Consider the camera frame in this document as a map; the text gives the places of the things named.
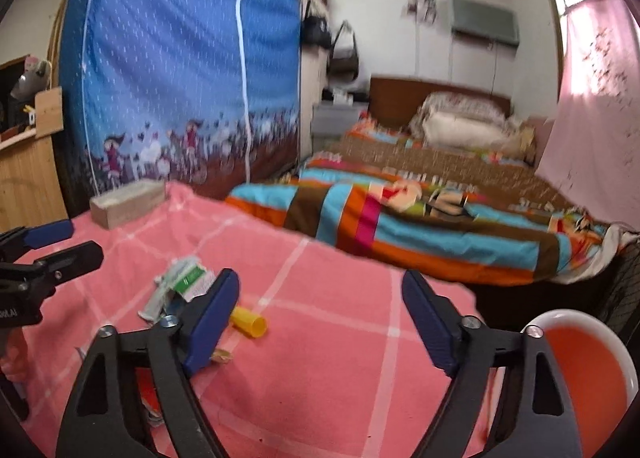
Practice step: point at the white basin with red inside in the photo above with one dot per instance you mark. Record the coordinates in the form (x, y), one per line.
(585, 378)

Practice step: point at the colourful striped quilt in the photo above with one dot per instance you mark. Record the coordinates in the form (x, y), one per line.
(425, 238)

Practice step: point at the yellow plastic cap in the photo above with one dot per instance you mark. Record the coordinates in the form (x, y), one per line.
(250, 324)

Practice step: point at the brown wooden headboard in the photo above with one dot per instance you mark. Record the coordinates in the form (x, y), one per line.
(395, 98)

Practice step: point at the small paper scrap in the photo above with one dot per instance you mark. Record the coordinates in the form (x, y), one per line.
(222, 355)

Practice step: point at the brown printed blanket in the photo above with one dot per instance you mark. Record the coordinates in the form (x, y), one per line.
(450, 163)

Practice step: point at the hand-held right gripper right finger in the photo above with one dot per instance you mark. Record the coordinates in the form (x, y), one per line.
(430, 328)

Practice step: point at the pink checked blanket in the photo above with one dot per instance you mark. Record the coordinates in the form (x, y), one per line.
(325, 378)

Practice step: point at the grey plush toy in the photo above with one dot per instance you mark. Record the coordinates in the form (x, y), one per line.
(31, 78)

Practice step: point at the black handbag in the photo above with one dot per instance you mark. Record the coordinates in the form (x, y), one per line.
(315, 31)

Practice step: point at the dark shoulder bag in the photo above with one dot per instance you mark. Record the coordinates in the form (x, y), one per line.
(344, 61)

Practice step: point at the light wooden cabinet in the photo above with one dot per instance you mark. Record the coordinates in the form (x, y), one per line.
(30, 183)

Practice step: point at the floral pillow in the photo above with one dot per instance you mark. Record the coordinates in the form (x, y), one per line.
(465, 123)

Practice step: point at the red wrapper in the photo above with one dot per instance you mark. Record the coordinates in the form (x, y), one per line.
(149, 403)

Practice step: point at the wall television with green cover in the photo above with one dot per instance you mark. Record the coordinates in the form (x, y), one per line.
(484, 21)

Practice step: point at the grey rectangular box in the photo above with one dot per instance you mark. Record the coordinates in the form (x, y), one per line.
(127, 203)

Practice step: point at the grey nightstand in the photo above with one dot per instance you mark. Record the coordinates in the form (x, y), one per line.
(337, 123)

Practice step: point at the pink curtain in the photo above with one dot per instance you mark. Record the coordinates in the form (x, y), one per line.
(595, 103)

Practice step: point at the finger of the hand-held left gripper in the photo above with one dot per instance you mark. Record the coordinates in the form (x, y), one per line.
(75, 258)
(47, 233)

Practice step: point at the blue fabric wardrobe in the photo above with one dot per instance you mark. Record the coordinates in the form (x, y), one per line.
(175, 63)

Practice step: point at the green and white wrapper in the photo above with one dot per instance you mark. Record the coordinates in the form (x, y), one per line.
(192, 280)

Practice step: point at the wall hooks with small items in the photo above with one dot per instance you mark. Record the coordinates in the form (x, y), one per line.
(419, 6)

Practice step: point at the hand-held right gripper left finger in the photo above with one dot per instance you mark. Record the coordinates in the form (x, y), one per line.
(214, 320)

